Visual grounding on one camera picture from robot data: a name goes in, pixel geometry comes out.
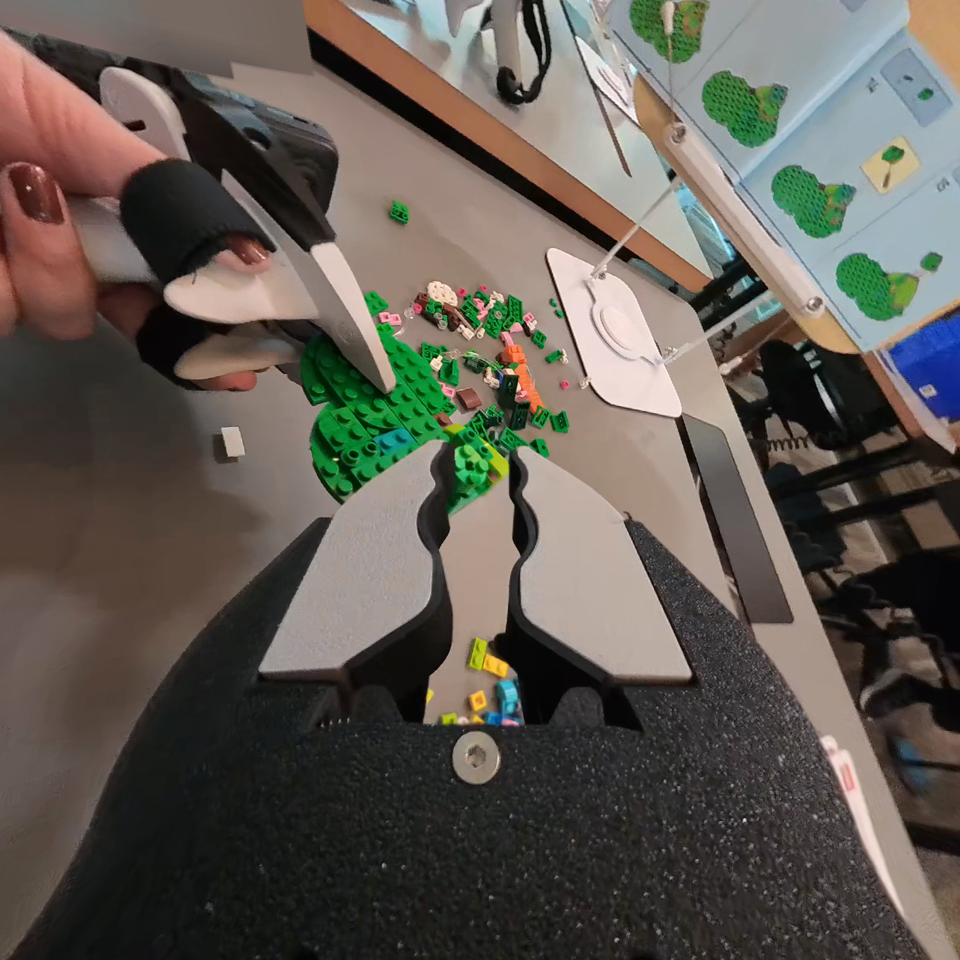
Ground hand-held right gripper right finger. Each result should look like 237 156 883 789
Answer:
500 447 696 727

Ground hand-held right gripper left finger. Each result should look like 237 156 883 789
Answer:
258 441 456 718

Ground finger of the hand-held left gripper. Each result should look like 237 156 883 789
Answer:
263 210 400 396

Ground green lego plate assembly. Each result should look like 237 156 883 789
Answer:
299 332 514 514

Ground small colourful lego pieces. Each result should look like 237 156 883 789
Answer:
426 636 528 730

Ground instruction book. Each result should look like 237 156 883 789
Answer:
600 0 960 355

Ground cluster of green lego parts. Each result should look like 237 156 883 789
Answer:
365 276 580 460

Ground lego instruction booklet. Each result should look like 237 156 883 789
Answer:
818 732 910 919

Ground person's left hand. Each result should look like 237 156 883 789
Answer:
0 30 301 394

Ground black flat desk panel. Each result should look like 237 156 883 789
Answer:
677 411 798 628

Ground white book stand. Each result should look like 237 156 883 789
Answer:
542 0 709 420

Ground black and white headset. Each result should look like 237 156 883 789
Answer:
441 0 558 108

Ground black office chair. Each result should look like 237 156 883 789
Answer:
758 338 960 721

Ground blue storage crate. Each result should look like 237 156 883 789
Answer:
882 306 960 424

